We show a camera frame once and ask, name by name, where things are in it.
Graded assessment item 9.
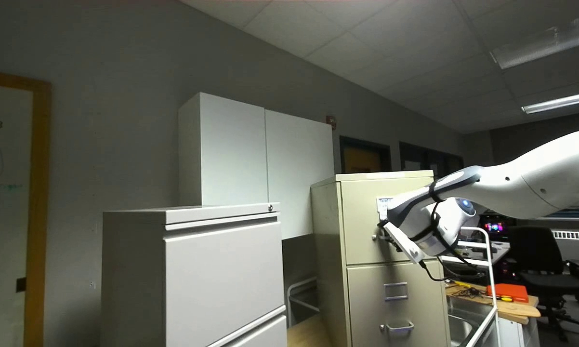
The beige drawer with white label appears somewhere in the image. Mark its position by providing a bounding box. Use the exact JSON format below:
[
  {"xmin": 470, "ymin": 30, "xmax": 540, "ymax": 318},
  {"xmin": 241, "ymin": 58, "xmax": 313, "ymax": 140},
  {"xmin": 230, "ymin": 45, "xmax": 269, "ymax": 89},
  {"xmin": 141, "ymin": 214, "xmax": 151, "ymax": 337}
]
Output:
[{"xmin": 341, "ymin": 175, "xmax": 445, "ymax": 266}]

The beige file cabinet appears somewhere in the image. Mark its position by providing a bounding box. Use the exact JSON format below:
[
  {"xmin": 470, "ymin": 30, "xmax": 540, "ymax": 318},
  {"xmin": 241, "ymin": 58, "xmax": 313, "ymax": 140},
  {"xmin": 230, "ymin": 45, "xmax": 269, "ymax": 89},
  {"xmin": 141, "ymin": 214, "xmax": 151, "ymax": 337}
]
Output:
[{"xmin": 311, "ymin": 170, "xmax": 452, "ymax": 347}]

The beige drawer with label holder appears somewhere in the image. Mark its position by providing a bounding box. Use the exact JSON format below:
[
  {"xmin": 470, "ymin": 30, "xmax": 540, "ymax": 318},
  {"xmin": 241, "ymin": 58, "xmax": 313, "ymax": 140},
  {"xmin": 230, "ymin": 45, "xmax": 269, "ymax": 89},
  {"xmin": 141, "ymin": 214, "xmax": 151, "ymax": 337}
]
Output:
[{"xmin": 347, "ymin": 260, "xmax": 452, "ymax": 347}]

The tall white cabinet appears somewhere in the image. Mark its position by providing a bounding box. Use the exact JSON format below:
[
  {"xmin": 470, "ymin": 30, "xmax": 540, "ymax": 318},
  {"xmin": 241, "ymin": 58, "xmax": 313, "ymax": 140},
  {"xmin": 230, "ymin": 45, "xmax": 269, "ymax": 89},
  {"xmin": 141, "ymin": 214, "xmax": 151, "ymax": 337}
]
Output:
[{"xmin": 178, "ymin": 92, "xmax": 335, "ymax": 240}]

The grey lateral file cabinet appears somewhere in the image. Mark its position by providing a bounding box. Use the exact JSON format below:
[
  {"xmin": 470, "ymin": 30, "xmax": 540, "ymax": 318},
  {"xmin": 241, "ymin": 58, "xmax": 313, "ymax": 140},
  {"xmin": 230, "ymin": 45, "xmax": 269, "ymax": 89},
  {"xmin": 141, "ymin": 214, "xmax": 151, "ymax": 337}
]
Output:
[{"xmin": 101, "ymin": 202, "xmax": 289, "ymax": 347}]

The dark window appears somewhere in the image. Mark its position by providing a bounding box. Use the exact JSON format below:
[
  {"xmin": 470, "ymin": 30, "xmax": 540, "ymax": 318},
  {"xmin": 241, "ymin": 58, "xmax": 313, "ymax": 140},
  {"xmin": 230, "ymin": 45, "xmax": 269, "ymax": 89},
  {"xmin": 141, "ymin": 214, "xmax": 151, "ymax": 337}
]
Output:
[{"xmin": 339, "ymin": 136, "xmax": 392, "ymax": 174}]

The row of dark windows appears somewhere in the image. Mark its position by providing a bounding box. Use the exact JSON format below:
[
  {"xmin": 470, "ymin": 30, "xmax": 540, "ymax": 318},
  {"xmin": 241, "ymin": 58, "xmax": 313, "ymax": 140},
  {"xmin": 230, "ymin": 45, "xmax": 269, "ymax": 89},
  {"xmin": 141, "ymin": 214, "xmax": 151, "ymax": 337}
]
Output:
[{"xmin": 399, "ymin": 142, "xmax": 464, "ymax": 178}]

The computer with coloured lights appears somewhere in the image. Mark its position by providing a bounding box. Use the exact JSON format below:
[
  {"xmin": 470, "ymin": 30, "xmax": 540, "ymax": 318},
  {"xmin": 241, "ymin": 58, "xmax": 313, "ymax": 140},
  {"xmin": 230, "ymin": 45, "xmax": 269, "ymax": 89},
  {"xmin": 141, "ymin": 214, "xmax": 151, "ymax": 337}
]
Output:
[{"xmin": 481, "ymin": 218, "xmax": 511, "ymax": 238}]

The steel sink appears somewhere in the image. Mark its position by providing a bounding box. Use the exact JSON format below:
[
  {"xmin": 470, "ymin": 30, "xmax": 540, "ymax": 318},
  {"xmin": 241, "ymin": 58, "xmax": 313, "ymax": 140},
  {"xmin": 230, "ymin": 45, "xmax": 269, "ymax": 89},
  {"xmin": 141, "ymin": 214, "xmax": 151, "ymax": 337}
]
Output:
[{"xmin": 447, "ymin": 295, "xmax": 493, "ymax": 347}]

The orange box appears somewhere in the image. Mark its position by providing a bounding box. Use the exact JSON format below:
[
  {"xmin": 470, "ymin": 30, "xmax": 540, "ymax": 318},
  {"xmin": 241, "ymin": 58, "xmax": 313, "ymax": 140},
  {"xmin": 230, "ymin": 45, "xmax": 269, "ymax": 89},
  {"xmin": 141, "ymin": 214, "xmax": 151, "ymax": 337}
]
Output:
[{"xmin": 486, "ymin": 284, "xmax": 529, "ymax": 303}]

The black office chair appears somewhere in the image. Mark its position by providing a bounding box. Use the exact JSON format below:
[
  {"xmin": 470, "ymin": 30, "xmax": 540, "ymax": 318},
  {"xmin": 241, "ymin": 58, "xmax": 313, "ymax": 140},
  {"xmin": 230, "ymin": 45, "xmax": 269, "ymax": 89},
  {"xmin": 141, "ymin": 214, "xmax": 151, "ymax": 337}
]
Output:
[{"xmin": 508, "ymin": 225, "xmax": 579, "ymax": 339}]

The wooden board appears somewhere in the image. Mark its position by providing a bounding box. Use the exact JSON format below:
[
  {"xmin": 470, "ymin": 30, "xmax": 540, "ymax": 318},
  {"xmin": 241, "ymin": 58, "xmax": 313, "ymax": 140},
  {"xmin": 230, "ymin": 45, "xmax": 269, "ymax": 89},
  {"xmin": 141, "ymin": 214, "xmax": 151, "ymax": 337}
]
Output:
[{"xmin": 445, "ymin": 281, "xmax": 541, "ymax": 325}]

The ceiling light strip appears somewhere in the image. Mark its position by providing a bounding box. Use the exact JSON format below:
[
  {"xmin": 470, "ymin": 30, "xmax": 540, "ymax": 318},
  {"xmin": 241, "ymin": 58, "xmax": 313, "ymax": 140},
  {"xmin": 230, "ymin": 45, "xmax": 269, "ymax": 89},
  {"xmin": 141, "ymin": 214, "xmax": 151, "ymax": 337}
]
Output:
[{"xmin": 521, "ymin": 90, "xmax": 579, "ymax": 115}]

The ceiling light panel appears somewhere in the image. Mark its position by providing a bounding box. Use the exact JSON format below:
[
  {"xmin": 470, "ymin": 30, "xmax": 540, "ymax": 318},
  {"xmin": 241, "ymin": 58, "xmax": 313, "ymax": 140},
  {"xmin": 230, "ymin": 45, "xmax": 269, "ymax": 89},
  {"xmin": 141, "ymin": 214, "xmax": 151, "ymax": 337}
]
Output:
[{"xmin": 490, "ymin": 11, "xmax": 579, "ymax": 70}]

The tangle of black cable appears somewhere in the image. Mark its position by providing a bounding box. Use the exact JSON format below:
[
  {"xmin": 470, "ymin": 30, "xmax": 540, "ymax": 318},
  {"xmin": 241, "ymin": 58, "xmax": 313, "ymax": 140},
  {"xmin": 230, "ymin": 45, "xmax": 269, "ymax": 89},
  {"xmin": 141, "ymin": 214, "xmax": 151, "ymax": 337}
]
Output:
[{"xmin": 450, "ymin": 286, "xmax": 487, "ymax": 299}]

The white metal frame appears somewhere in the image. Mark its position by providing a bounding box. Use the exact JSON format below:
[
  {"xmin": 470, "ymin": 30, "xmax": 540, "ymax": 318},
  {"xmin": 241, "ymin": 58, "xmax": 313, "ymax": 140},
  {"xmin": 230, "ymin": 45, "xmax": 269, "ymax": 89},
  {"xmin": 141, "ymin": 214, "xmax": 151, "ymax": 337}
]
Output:
[{"xmin": 440, "ymin": 226, "xmax": 503, "ymax": 347}]

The whiteboard with wooden frame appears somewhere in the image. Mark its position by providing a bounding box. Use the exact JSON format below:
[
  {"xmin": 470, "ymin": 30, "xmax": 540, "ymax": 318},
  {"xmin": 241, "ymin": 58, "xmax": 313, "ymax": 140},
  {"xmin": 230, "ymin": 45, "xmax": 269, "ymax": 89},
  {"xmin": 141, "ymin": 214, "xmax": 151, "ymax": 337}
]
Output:
[{"xmin": 0, "ymin": 69, "xmax": 53, "ymax": 347}]

